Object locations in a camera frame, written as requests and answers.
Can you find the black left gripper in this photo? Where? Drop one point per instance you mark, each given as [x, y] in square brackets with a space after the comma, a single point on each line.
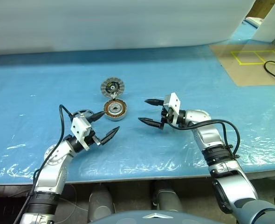
[92, 138]

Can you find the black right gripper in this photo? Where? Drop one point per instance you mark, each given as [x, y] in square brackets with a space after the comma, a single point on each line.
[166, 116]

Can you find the motor stator with copper windings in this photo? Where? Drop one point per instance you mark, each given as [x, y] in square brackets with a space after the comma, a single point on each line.
[109, 109]

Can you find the silver spoked motor rotor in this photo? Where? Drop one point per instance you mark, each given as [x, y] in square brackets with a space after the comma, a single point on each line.
[84, 112]

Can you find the silver finned motor cap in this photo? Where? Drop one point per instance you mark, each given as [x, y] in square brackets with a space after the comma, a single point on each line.
[106, 87]

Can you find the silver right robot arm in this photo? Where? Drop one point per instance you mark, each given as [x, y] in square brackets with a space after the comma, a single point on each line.
[209, 137]

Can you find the blue plastic table sheet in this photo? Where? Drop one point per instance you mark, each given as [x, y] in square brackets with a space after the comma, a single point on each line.
[46, 77]

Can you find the grey rounded cylinder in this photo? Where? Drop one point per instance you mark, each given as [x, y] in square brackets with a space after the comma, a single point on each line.
[100, 203]
[167, 198]

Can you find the brown cardboard sheet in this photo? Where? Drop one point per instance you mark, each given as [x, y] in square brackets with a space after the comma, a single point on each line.
[244, 74]

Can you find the large white foam sheet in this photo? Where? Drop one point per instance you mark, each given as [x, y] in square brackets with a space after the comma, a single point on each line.
[105, 23]

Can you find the grey robot torso shell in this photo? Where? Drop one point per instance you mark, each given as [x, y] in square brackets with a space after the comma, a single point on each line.
[151, 218]

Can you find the white flat object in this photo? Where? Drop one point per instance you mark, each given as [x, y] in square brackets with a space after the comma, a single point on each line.
[254, 21]

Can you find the white upright panel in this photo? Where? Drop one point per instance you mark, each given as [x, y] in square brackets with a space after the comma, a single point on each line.
[268, 25]

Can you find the brown cardboard box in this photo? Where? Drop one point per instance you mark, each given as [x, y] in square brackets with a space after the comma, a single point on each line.
[261, 9]

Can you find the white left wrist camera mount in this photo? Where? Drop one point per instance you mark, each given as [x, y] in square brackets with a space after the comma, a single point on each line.
[80, 128]

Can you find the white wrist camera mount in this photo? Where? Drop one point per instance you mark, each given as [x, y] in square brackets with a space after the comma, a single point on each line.
[174, 103]
[80, 128]

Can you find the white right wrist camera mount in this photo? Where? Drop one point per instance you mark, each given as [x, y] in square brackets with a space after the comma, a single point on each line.
[174, 103]

